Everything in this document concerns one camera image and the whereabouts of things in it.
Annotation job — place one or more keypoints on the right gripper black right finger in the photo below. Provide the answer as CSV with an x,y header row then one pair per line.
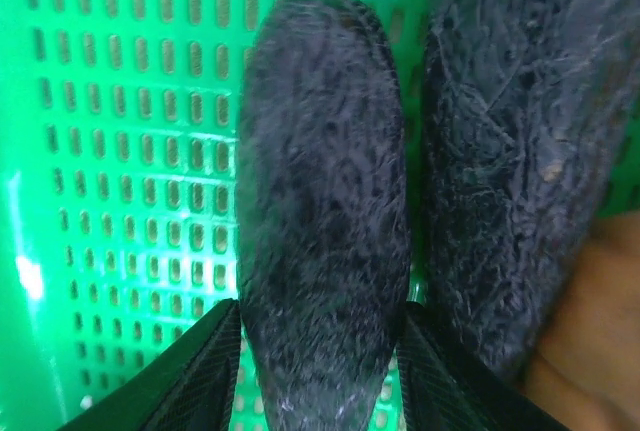
x,y
450,381

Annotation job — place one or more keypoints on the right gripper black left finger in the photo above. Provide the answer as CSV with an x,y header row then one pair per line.
x,y
190,381

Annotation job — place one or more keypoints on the brown toy potato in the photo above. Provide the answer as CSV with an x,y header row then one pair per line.
x,y
600,326

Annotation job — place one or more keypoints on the green plastic basket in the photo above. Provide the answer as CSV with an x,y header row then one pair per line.
x,y
100,101

